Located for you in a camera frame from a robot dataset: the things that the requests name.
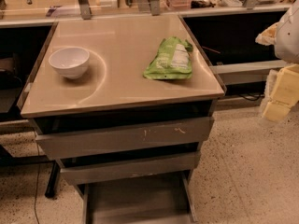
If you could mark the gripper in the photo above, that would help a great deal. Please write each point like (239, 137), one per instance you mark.
(288, 40)

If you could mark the grey bottom drawer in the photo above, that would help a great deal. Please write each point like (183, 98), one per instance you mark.
(153, 199)

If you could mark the grey drawer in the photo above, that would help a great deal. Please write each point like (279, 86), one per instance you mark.
(130, 169)
(124, 138)
(153, 199)

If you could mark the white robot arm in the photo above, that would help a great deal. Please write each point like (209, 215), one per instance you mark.
(284, 36)

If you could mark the grey middle drawer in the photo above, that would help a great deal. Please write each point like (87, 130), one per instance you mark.
(130, 169)

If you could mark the grey drawer cabinet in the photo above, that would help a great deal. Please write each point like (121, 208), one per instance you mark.
(113, 92)

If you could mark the grey top drawer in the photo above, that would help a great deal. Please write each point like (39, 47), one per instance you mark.
(124, 138)

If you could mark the green snack bag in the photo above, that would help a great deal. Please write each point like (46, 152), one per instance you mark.
(173, 60)

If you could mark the white ceramic bowl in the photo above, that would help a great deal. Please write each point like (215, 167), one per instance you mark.
(70, 62)

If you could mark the black table leg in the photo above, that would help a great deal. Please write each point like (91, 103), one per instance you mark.
(54, 173)

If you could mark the grey metal rail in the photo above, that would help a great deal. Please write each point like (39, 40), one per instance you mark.
(241, 73)

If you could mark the grey metal post middle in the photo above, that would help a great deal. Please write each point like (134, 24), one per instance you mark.
(155, 7)

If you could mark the grey metal post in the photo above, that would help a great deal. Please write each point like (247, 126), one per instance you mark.
(155, 7)
(85, 9)

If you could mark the grey metal post left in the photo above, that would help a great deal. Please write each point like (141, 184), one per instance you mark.
(85, 9)

